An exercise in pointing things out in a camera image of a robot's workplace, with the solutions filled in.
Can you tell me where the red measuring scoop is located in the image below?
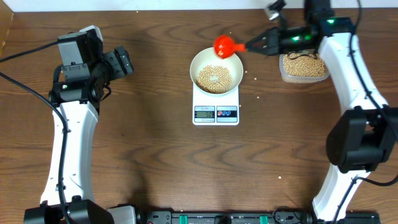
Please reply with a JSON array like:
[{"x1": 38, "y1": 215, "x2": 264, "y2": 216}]
[{"x1": 213, "y1": 35, "x2": 247, "y2": 59}]

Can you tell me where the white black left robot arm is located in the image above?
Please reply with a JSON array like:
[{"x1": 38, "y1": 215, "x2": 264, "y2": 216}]
[{"x1": 24, "y1": 26, "x2": 136, "y2": 223}]

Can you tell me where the tan soybeans pile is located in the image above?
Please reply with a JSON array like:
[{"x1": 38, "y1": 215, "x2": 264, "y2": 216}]
[{"x1": 282, "y1": 53, "x2": 326, "y2": 77}]

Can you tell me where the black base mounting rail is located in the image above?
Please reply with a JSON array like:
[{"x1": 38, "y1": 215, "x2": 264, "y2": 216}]
[{"x1": 107, "y1": 203, "x2": 382, "y2": 224}]

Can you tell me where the white digital kitchen scale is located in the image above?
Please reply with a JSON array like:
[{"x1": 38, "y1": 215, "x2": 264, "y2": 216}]
[{"x1": 192, "y1": 85, "x2": 240, "y2": 126}]

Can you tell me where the black left camera cable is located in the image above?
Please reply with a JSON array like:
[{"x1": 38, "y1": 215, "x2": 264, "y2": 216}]
[{"x1": 0, "y1": 40, "x2": 72, "y2": 224}]

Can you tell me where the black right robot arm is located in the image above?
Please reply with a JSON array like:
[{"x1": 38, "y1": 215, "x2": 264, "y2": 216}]
[{"x1": 245, "y1": 0, "x2": 397, "y2": 223}]

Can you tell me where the cream round bowl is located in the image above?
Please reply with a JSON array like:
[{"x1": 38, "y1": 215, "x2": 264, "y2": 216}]
[{"x1": 190, "y1": 47, "x2": 244, "y2": 95}]

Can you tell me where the soybeans pile in bowl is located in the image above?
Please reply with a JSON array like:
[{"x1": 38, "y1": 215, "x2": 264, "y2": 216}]
[{"x1": 196, "y1": 65, "x2": 233, "y2": 94}]

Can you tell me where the clear plastic container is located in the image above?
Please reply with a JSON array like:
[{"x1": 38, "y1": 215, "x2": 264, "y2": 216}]
[{"x1": 279, "y1": 53, "x2": 330, "y2": 84}]

